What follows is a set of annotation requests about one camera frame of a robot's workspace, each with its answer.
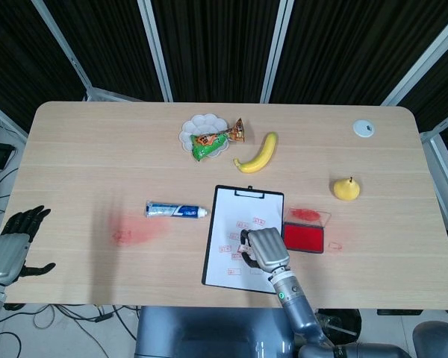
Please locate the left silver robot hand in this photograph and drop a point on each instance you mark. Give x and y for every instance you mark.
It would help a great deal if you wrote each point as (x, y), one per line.
(3, 257)

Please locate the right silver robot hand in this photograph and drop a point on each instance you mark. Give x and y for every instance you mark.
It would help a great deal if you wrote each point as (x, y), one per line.
(269, 248)

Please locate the white red rectangular stamp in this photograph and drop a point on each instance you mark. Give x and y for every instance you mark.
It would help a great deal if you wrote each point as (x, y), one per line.
(243, 248)

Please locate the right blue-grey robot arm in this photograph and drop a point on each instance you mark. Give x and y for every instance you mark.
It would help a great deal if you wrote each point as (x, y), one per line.
(298, 302)

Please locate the red ink pad clear lid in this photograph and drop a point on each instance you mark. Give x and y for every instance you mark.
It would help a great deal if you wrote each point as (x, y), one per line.
(302, 238)

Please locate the white stamped paper sheet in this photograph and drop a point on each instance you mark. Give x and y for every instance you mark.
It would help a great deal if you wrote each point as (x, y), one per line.
(239, 209)

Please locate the black clipboard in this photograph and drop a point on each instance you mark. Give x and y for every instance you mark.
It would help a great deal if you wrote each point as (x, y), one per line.
(249, 194)

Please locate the yellow banana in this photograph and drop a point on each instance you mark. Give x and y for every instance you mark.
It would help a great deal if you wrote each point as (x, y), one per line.
(261, 158)

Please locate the yellow pear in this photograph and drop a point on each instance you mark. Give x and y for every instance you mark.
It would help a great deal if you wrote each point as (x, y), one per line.
(346, 190)

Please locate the blue-grey robot torso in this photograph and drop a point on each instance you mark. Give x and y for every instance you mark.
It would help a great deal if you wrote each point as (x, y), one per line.
(209, 332)

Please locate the blue white toothpaste tube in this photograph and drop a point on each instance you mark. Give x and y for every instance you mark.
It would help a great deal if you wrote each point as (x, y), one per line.
(171, 210)

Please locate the black trash bin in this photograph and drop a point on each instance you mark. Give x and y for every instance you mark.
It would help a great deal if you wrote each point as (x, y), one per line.
(339, 324)

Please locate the green orange snack bag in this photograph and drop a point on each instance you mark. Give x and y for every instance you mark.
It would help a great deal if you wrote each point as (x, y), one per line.
(207, 145)

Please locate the white flower-shaped plate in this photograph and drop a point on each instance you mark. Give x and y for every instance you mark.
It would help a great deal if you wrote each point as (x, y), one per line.
(203, 125)

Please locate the white partition post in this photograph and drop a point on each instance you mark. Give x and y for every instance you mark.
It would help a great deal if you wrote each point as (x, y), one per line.
(277, 48)
(155, 48)
(59, 37)
(425, 66)

